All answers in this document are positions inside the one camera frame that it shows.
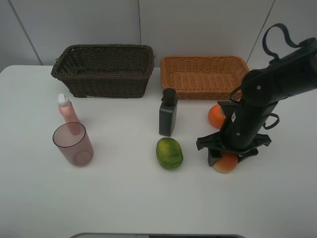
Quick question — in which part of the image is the orange mandarin fruit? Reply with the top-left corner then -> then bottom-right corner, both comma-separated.
208,104 -> 226,129

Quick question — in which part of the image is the translucent pink plastic cup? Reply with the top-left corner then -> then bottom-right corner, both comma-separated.
53,122 -> 94,167

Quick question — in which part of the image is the pink bottle white cap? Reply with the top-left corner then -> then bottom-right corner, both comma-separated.
57,93 -> 81,135

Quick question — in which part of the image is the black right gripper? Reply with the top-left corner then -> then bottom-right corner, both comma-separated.
196,132 -> 271,167

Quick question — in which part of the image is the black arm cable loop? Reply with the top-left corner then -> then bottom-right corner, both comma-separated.
262,23 -> 304,60

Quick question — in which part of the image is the orange wicker basket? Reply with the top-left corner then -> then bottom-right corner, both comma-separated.
160,56 -> 250,101

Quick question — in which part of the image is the black rectangular bottle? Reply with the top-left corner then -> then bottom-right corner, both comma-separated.
159,88 -> 178,137

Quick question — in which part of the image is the green round fruit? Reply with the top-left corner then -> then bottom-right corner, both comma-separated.
156,137 -> 184,170

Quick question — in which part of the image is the red yellow peach fruit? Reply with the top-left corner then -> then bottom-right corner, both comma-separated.
213,152 -> 238,174

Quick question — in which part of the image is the dark brown wicker basket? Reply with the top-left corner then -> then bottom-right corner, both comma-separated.
51,44 -> 155,98

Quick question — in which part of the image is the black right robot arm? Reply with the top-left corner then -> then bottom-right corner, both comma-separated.
196,38 -> 317,167

